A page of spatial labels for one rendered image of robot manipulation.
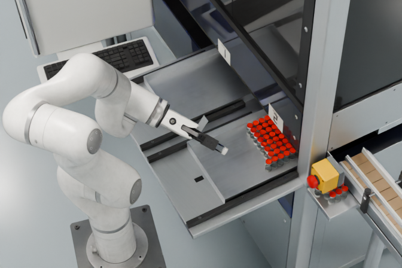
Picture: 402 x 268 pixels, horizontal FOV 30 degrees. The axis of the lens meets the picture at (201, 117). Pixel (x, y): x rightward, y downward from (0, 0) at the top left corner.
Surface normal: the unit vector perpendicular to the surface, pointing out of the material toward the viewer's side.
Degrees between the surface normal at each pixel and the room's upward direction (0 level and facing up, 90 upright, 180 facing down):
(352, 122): 90
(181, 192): 0
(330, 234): 90
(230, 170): 0
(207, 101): 0
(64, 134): 38
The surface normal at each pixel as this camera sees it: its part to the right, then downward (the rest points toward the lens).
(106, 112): -0.50, 0.47
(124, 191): 0.68, 0.25
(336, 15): 0.47, 0.67
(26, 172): -0.04, -0.64
